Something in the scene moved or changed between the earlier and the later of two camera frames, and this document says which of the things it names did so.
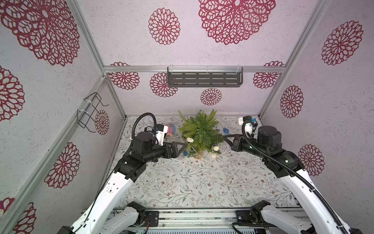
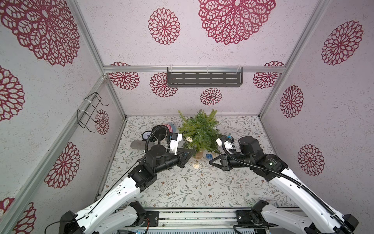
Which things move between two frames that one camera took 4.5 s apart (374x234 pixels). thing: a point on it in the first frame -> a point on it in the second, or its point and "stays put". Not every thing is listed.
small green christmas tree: [202, 133] stays put
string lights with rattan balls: [215, 148] -> [208, 156]
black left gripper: [174, 153] -> [182, 162]
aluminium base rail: [190, 218] stays put
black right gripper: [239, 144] -> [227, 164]
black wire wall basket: [86, 118] stays put
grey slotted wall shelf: [201, 77] stays put
